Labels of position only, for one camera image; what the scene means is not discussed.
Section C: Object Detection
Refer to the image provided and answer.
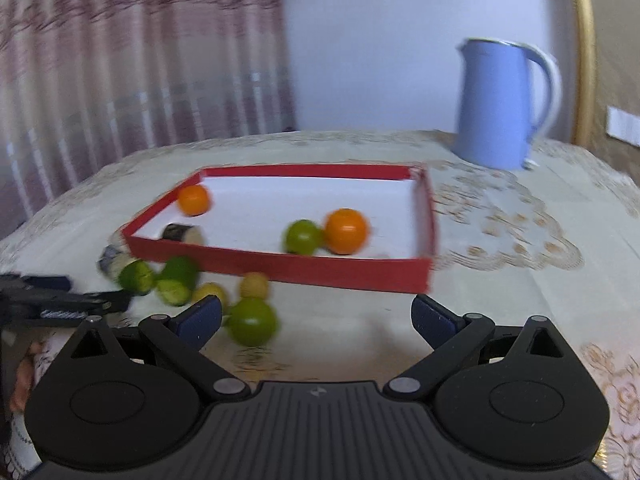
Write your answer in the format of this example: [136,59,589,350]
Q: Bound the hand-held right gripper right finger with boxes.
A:
[382,294,573,403]

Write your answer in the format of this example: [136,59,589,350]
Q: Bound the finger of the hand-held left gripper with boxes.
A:
[82,290,132,315]
[0,273,72,292]

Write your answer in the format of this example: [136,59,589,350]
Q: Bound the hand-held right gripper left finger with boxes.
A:
[64,295,252,403]

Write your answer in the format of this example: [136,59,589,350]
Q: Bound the small yellow round fruit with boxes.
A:
[192,282,231,311]
[238,272,270,301]

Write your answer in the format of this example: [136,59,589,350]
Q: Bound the short green cucumber piece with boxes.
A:
[118,260,156,296]

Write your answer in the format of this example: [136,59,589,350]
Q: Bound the long green cucumber piece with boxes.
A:
[156,256,201,307]

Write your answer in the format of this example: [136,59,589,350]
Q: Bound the green round fruit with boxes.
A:
[283,218,325,256]
[226,297,279,347]

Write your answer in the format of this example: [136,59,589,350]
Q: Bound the red shallow cardboard box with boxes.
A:
[121,162,437,295]

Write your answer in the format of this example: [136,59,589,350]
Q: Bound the large orange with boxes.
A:
[323,208,371,256]

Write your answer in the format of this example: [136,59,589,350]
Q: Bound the small orange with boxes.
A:
[178,184,212,217]

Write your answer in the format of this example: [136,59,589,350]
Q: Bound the cream embroidered tablecloth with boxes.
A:
[0,129,640,480]

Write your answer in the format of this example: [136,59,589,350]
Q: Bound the blue electric kettle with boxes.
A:
[452,37,562,171]

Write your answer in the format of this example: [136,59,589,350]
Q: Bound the pink patterned curtain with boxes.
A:
[0,0,299,243]

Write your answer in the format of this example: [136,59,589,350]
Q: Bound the white wall switch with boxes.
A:
[606,106,640,147]

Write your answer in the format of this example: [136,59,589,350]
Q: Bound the gold wall moulding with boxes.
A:
[564,0,599,147]

